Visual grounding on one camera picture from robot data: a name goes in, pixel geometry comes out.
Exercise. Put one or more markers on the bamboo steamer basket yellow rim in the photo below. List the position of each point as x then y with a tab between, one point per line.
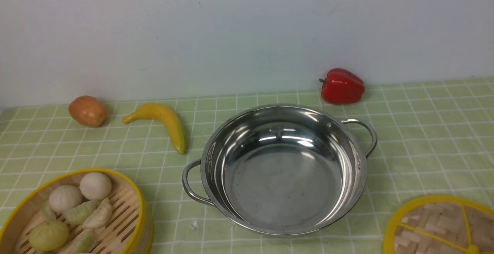
129	231

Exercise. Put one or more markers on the woven bamboo steamer lid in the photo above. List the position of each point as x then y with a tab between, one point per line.
440	224

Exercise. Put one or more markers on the stainless steel pot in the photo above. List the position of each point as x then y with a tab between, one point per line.
283	169

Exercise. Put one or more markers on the yellow banana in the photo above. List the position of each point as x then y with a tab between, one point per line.
165	115

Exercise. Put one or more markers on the red bell pepper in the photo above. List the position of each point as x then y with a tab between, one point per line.
341	87

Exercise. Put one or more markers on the white round bun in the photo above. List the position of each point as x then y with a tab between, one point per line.
95	186

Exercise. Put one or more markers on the white dumpling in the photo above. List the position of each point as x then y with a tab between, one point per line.
100	217

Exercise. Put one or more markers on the green checkered tablecloth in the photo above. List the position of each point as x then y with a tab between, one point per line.
433	138

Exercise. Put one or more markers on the white pleated bun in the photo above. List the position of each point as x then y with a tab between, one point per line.
64	198

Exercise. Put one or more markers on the pale green dumpling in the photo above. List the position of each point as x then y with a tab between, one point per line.
86	243

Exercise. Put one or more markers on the small green dumpling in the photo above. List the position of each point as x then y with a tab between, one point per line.
46	212

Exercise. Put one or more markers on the yellow-green bun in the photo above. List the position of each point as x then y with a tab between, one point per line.
48	236

